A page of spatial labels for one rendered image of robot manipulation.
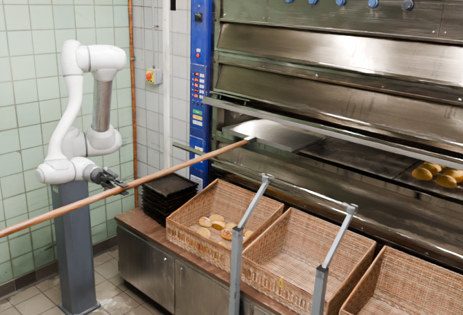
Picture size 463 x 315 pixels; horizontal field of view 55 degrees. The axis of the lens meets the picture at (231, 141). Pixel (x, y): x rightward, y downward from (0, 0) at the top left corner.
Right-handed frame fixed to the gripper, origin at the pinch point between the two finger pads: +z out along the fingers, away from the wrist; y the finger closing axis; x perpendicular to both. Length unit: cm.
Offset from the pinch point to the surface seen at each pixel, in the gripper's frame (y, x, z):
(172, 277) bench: 80, -45, -16
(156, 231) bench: 60, -51, -39
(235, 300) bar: 64, -39, 39
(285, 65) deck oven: -50, -99, 19
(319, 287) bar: 31, -39, 86
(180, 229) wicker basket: 48, -50, -14
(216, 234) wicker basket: 59, -75, -7
